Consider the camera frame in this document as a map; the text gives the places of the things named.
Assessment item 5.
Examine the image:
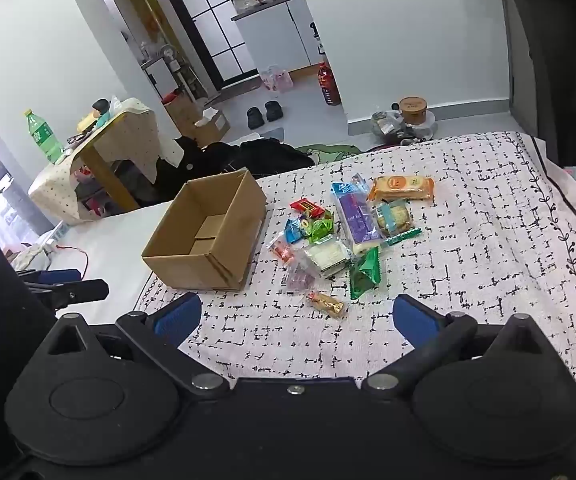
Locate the red candy bar wrapper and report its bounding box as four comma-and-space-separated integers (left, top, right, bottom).
290, 198, 325, 218

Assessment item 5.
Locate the purple long snack pack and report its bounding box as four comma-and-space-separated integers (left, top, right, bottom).
331, 178, 382, 255

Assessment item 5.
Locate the doll figure on table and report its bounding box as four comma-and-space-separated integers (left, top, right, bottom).
76, 99, 110, 133

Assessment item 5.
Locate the green crocodile rug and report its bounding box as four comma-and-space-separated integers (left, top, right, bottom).
297, 144, 362, 165

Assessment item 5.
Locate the right black slipper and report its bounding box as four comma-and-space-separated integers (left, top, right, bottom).
265, 101, 284, 122

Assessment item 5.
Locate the grey plastic bag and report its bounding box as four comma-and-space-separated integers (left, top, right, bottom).
370, 110, 438, 145

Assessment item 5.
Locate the white cake snack pack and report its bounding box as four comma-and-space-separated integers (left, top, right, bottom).
303, 235, 352, 278

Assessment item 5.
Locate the gold snack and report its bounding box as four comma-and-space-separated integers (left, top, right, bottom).
306, 292, 346, 320

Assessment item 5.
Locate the pink plastic bag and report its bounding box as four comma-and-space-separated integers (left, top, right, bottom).
260, 65, 294, 93

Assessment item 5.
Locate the brown lidded paper bucket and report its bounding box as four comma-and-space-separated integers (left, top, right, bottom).
399, 96, 427, 126

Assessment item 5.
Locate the green soda bottle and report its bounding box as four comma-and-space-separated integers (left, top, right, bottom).
24, 110, 64, 165

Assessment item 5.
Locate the floor cardboard box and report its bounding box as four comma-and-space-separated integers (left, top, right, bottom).
164, 94, 230, 148

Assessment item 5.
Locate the red oil bottle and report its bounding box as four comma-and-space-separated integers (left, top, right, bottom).
317, 62, 341, 106

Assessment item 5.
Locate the left black slipper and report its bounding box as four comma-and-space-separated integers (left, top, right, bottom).
247, 107, 265, 130

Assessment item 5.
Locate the white patterned bed blanket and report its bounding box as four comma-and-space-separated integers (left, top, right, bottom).
132, 130, 576, 438

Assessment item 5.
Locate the dark green snack packet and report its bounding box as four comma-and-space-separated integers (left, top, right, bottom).
349, 247, 381, 300

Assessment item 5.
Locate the black clothes pile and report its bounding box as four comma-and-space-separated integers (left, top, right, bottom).
154, 136, 314, 202

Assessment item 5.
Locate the brown cardboard box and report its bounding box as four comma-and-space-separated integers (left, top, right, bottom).
142, 169, 266, 290

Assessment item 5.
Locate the black slipper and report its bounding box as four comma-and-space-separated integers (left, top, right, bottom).
247, 107, 265, 130
265, 101, 284, 122

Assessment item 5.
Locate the orange rice cracker pack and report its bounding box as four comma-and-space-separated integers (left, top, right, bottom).
368, 176, 434, 202

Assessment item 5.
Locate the bright green snack packet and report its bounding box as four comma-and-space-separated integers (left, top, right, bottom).
308, 214, 335, 243

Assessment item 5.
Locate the teal biscuit pack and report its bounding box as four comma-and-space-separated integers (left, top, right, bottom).
374, 200, 422, 246

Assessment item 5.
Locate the white kitchen cabinet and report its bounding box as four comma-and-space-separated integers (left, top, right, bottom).
232, 0, 322, 73

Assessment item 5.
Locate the small blue snack packet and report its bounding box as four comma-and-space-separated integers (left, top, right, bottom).
284, 219, 308, 244

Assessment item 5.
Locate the wooden table with cloth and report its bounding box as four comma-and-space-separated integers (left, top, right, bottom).
29, 98, 163, 226

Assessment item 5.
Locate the clear purple snack packet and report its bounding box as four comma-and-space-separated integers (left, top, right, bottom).
284, 261, 316, 292

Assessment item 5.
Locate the red cable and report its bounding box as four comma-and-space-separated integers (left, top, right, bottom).
52, 244, 92, 281

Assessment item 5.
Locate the pink orange snack packet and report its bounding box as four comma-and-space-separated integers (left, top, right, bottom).
268, 238, 296, 264

